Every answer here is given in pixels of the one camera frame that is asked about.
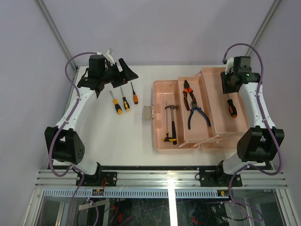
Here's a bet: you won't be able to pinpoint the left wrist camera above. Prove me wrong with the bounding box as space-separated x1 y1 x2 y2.
96 48 116 65

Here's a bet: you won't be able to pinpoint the orange black pliers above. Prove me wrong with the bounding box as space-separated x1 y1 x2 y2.
182 80 197 111

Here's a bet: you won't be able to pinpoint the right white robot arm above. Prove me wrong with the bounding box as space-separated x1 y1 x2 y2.
214 56 285 186

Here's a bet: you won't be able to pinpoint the slotted cable duct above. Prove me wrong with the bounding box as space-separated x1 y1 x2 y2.
43 188 229 199

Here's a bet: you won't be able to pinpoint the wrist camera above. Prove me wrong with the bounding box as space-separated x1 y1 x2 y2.
222 57 234 74
96 48 116 65

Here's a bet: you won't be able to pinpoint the orange handled black screwdriver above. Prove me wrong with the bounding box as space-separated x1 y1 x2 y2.
130 83 139 105

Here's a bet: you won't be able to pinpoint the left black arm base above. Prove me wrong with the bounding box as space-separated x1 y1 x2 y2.
81 163 118 187

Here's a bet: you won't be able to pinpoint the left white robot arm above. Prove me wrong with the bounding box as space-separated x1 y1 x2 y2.
45 50 139 186

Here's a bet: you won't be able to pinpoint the claw hammer black handle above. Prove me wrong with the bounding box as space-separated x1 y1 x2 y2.
163 105 178 145

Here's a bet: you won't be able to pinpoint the pink plastic tool box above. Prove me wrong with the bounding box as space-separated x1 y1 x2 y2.
143 67 248 153

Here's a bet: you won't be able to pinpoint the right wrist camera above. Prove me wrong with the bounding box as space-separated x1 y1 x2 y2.
222 57 234 74

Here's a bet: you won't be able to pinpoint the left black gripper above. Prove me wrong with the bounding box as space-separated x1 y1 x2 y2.
100 58 137 88

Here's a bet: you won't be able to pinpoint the right aluminium frame post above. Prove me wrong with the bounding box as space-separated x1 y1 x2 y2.
251 0 282 48

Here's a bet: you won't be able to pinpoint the aluminium mounting rail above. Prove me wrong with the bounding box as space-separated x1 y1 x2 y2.
35 169 288 190

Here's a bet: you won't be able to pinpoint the long black orange screwdriver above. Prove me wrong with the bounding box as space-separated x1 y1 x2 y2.
227 94 238 118

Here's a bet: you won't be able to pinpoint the purple cable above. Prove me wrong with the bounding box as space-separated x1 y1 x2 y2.
48 51 105 226
222 43 284 222

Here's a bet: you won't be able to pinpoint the left aluminium frame post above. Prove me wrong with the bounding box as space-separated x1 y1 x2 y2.
34 0 72 60

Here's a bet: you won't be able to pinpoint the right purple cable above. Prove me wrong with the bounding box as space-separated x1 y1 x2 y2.
222 43 284 222

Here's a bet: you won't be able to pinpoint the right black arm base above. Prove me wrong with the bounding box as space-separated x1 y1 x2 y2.
195 161 232 187

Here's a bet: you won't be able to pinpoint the aluminium frame post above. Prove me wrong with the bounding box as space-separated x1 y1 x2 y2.
251 0 282 48
34 0 72 60

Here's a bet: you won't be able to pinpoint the blue handled cutting pliers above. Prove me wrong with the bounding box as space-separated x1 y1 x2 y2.
187 96 212 130

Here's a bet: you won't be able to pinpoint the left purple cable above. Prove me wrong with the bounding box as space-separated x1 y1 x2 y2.
48 51 105 226

